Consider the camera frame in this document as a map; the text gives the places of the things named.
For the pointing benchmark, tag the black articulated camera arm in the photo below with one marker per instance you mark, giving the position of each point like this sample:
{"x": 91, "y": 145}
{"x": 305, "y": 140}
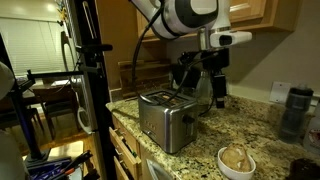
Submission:
{"x": 53, "y": 74}

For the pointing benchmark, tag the blue tool tray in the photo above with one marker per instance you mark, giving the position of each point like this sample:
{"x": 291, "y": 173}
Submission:
{"x": 43, "y": 168}

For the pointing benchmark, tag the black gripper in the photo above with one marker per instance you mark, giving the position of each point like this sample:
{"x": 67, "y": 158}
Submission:
{"x": 218, "y": 60}

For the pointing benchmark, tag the wooden counter drawer unit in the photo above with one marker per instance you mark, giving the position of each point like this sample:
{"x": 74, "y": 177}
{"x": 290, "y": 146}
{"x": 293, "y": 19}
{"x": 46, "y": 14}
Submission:
{"x": 126, "y": 153}

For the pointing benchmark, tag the dark grey sports bottle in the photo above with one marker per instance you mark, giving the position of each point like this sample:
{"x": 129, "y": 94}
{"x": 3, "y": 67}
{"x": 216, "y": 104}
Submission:
{"x": 295, "y": 113}

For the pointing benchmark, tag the stainless dishwasher panel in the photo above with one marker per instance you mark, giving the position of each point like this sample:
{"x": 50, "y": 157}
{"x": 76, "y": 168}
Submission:
{"x": 156, "y": 171}

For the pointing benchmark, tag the dark wooden cutting board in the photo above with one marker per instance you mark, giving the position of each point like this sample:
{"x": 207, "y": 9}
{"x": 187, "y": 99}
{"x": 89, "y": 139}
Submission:
{"x": 146, "y": 78}

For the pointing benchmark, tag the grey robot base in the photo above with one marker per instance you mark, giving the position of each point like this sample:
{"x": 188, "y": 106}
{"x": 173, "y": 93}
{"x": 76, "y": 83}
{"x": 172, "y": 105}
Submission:
{"x": 11, "y": 156}

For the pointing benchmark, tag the black coffee maker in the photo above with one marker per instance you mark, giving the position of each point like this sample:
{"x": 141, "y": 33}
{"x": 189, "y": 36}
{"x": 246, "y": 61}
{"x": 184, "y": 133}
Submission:
{"x": 178, "y": 80}

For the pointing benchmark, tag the white window blinds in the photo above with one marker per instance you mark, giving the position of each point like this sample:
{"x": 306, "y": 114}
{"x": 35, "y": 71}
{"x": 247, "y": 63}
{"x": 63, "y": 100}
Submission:
{"x": 33, "y": 43}

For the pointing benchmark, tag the white ceramic bowl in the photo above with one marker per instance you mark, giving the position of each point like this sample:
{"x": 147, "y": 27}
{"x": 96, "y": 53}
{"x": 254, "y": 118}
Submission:
{"x": 238, "y": 176}

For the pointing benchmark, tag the black tripod stand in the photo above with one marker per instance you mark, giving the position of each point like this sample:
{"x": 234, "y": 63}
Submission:
{"x": 25, "y": 126}

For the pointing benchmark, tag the dark wooden chair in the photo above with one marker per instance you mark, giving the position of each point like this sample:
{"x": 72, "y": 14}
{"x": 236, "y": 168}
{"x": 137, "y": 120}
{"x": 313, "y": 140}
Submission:
{"x": 60, "y": 113}

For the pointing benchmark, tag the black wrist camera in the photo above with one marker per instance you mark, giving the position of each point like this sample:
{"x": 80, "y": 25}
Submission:
{"x": 188, "y": 59}

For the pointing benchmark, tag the white switch plate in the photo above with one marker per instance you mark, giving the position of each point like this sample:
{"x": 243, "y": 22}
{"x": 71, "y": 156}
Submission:
{"x": 279, "y": 92}

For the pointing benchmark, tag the white sports bottle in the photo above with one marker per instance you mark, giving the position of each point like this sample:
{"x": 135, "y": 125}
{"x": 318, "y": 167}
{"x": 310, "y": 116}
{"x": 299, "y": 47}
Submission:
{"x": 313, "y": 133}

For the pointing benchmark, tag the black vertical stand frame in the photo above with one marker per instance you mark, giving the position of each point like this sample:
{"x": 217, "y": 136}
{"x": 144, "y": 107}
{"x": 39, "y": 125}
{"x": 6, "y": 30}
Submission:
{"x": 96, "y": 100}

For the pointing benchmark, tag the round ceiling light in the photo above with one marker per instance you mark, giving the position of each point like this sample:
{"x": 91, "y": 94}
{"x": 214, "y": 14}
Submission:
{"x": 50, "y": 7}

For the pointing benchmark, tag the yellow wall decoration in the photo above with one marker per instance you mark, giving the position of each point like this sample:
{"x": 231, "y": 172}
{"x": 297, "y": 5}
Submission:
{"x": 62, "y": 13}

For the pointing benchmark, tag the light wooden wall cabinet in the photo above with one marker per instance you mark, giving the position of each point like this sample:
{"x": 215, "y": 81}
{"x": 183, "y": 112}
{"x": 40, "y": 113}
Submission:
{"x": 266, "y": 13}

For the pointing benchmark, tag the toasted bread slice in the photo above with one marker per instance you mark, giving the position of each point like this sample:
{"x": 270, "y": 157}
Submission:
{"x": 165, "y": 97}
{"x": 236, "y": 158}

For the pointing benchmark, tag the silver two slot toaster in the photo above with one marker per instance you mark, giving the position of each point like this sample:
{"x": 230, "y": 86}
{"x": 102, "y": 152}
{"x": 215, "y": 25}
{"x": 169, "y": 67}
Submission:
{"x": 166, "y": 123}

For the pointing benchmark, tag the black stereo camera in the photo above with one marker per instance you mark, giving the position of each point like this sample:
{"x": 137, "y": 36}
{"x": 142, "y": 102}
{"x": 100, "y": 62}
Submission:
{"x": 95, "y": 48}

